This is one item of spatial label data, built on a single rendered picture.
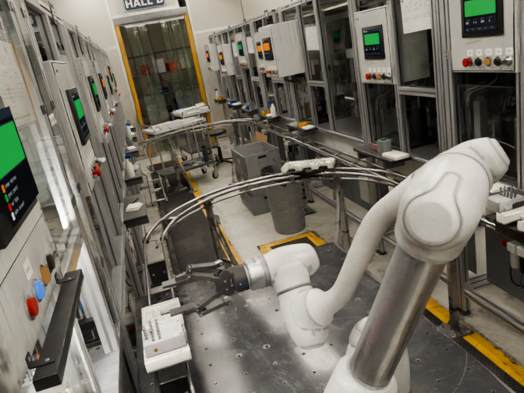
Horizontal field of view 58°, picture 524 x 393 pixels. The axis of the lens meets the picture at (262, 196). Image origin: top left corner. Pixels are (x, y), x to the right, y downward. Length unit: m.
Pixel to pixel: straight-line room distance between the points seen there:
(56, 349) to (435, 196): 0.64
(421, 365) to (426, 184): 0.92
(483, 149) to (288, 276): 0.60
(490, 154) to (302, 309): 0.60
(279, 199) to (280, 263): 3.02
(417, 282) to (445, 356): 0.76
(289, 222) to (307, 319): 3.16
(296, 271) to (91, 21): 8.49
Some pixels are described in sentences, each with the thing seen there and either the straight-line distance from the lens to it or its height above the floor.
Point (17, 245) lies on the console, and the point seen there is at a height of 1.50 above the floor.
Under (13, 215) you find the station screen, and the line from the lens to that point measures 0.78.
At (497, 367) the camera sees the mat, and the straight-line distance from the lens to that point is 2.76.
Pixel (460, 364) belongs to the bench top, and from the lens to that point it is 1.69.
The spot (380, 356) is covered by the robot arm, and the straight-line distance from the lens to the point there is 1.12.
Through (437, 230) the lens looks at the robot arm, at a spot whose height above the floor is 1.38.
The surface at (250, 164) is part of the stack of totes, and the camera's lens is 4.95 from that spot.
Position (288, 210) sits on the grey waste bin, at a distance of 4.36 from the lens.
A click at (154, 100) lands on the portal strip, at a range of 9.52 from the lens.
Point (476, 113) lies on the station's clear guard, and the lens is 2.56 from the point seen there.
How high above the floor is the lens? 1.73
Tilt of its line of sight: 18 degrees down
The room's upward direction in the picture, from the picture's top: 11 degrees counter-clockwise
